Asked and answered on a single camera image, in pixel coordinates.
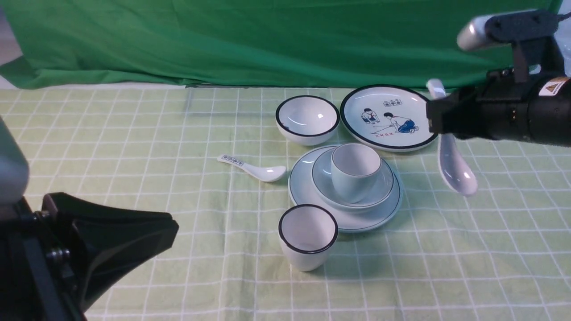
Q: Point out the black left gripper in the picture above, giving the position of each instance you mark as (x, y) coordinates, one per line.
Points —
(94, 246)

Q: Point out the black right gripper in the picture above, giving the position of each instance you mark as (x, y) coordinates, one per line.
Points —
(537, 111)

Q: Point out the plain white ceramic spoon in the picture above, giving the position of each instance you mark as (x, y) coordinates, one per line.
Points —
(454, 170)

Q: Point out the grey-rimmed white cup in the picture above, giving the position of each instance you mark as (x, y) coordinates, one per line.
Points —
(356, 170)

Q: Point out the wide grey-rimmed white bowl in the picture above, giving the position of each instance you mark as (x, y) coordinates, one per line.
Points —
(323, 183)

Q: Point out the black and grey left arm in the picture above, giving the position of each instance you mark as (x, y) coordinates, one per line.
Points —
(14, 178)

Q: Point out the illustrated black-rimmed white plate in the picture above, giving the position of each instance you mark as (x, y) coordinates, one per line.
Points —
(388, 118)

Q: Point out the light green checked tablecloth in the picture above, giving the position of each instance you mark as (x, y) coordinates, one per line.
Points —
(501, 255)

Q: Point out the small black-rimmed white bowl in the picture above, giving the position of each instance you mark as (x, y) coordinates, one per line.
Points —
(307, 120)

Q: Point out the plain grey-rimmed white plate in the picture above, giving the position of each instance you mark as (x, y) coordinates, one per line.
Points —
(302, 191)

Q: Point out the black-rimmed white cup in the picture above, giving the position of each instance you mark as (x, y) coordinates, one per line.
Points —
(307, 233)

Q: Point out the green backdrop cloth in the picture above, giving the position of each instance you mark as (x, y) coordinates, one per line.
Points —
(283, 43)

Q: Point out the right wrist camera and mount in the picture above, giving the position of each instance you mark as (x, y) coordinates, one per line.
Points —
(530, 34)

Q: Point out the patterned-handle white ceramic spoon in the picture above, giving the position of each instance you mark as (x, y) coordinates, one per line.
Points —
(266, 174)

